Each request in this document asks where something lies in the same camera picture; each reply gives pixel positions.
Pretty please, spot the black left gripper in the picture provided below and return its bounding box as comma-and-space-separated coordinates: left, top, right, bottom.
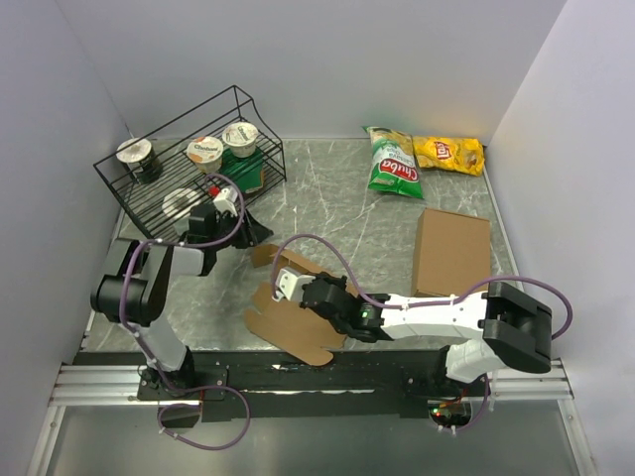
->
210, 207, 274, 251

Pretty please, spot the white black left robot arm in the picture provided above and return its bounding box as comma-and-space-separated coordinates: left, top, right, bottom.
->
90, 202, 273, 399

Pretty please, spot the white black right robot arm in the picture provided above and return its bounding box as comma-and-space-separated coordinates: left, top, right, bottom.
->
294, 273, 552, 396

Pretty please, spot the folded brown cardboard box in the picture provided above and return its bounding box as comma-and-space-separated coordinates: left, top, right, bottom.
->
411, 208, 491, 298

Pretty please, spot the green snack packet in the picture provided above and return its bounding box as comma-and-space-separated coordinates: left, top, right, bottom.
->
219, 148, 265, 195

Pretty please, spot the orange Chobani yogurt cup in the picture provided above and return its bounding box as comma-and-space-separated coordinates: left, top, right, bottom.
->
186, 136, 224, 174

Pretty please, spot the green Chobani yogurt cup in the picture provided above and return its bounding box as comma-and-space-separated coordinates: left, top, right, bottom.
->
221, 122, 259, 159

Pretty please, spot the green Chuba chips bag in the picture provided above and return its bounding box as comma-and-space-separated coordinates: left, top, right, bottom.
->
363, 126, 424, 199

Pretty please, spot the dark yogurt cup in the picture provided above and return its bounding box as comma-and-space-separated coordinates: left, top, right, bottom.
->
115, 138, 163, 184

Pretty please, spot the yellow Lays chips bag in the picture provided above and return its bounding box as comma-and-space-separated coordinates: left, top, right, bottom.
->
413, 136, 485, 177

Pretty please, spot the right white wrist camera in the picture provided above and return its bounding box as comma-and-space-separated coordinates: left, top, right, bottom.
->
273, 267, 316, 302

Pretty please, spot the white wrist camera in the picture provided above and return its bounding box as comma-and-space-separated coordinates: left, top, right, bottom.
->
208, 185, 238, 216
273, 267, 316, 302

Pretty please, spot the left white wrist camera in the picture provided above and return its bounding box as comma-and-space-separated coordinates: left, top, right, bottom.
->
208, 185, 238, 216

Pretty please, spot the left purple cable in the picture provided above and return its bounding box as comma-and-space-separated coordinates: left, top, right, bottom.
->
121, 173, 252, 451

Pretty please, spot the purple cable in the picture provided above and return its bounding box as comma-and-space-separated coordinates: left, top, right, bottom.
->
270, 232, 574, 432
121, 173, 252, 451

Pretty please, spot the white ring yogurt cup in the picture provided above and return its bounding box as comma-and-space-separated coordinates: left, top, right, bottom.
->
162, 188, 202, 233

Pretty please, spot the black wire rack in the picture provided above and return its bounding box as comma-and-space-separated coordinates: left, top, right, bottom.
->
93, 85, 287, 241

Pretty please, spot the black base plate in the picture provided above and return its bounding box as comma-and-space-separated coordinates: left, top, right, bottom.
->
136, 350, 490, 429

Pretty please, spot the aluminium rail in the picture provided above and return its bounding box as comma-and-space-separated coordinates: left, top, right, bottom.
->
49, 361, 574, 407

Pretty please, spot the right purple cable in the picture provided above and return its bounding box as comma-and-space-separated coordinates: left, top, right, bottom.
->
270, 232, 574, 432

